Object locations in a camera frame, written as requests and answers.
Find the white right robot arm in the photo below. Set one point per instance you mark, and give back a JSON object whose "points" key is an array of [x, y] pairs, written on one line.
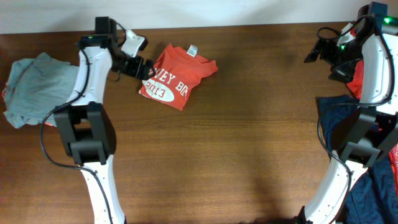
{"points": [[370, 132]]}

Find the navy blue garment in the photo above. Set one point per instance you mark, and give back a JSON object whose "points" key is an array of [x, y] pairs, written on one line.
{"points": [[373, 198]]}

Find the folded grey t-shirt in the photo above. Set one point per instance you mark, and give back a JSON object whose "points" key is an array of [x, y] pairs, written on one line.
{"points": [[36, 86]]}

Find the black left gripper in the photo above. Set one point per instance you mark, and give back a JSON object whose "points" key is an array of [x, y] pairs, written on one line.
{"points": [[135, 71]]}

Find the orange printed t-shirt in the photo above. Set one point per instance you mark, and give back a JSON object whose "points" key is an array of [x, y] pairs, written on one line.
{"points": [[177, 72]]}

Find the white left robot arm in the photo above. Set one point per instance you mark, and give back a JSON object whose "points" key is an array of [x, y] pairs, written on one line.
{"points": [[86, 131]]}

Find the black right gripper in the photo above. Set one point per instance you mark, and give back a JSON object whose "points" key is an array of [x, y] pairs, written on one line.
{"points": [[328, 46]]}

